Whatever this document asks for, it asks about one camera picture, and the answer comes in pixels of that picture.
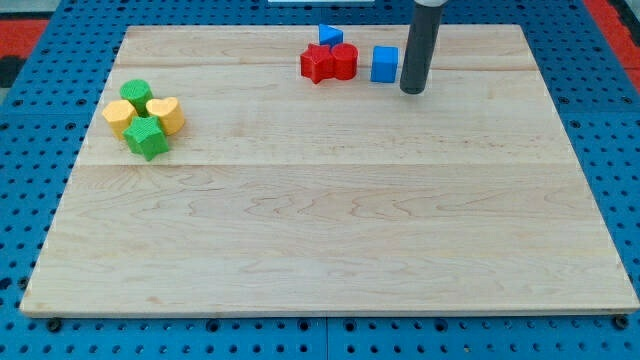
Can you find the yellow hexagon block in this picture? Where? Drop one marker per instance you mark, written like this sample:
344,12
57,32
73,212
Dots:
119,115

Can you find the yellow heart block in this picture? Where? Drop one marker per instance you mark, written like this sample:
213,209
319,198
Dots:
169,113

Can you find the blue triangle block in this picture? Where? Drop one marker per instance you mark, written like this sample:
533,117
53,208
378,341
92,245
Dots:
329,35

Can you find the light wooden board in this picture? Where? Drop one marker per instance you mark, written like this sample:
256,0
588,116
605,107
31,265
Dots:
283,197

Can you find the red cylinder block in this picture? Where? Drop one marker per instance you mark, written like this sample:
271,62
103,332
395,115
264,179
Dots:
345,61

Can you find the blue cube block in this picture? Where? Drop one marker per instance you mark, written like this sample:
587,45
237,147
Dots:
384,64

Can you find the grey cylindrical pointer rod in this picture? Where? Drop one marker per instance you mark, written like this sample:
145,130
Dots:
421,41

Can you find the green cylinder block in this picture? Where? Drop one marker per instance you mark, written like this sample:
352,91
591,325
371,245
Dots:
137,92

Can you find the red star block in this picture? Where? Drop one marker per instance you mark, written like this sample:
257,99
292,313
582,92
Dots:
317,63

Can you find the green star block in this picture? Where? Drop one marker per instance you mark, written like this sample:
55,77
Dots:
145,137

